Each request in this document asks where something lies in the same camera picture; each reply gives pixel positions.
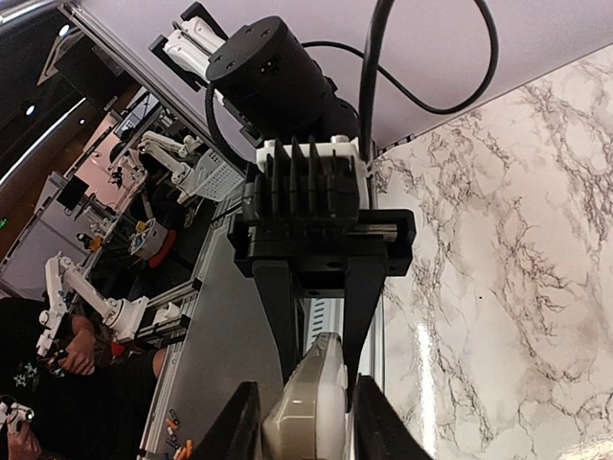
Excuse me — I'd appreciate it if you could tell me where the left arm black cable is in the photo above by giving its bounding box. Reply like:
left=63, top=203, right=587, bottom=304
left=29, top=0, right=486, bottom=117
left=301, top=0, right=500, bottom=162

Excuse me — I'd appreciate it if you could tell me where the grey white remote control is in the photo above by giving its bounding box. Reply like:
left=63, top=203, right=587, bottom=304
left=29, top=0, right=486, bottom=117
left=261, top=333, right=348, bottom=460

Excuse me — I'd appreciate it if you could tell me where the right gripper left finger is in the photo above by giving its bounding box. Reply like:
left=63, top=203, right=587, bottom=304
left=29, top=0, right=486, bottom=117
left=191, top=381, right=261, bottom=460

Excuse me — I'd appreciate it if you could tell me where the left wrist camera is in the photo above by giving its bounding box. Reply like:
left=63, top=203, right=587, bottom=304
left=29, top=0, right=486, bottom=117
left=241, top=135, right=369, bottom=228

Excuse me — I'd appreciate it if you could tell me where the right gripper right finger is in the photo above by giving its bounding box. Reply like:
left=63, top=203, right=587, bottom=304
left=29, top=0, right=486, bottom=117
left=352, top=376, right=432, bottom=460

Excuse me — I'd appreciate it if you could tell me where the person in black shirt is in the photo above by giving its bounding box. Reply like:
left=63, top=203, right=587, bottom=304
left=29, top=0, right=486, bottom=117
left=1, top=297, right=167, bottom=459

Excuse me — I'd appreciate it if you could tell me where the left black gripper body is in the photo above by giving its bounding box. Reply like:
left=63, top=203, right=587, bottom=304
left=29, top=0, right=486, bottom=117
left=228, top=209, right=416, bottom=300

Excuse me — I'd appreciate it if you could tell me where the white perforated basket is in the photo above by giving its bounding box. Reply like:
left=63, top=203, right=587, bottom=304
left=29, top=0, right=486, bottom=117
left=192, top=149, right=243, bottom=202

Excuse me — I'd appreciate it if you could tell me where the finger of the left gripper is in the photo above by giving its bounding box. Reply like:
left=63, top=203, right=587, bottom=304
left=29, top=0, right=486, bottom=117
left=343, top=256, right=387, bottom=398
left=253, top=261, right=300, bottom=383

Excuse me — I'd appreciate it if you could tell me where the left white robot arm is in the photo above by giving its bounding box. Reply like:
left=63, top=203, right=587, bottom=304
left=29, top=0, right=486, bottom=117
left=150, top=3, right=417, bottom=388

